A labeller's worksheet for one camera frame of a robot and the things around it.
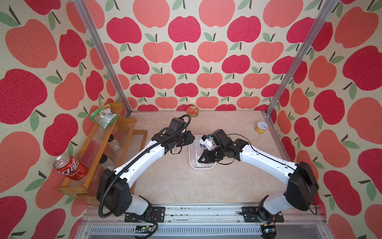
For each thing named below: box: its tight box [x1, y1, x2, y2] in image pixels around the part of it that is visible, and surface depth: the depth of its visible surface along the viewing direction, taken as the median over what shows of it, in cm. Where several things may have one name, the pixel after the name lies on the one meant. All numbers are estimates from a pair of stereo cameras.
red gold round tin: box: [186, 105, 199, 119], surface depth 121 cm
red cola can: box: [53, 154, 89, 181], surface depth 53 cm
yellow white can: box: [254, 120, 269, 134], surface depth 107 cm
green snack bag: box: [90, 104, 120, 131], surface depth 76 cm
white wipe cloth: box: [194, 150, 200, 165], surface depth 78 cm
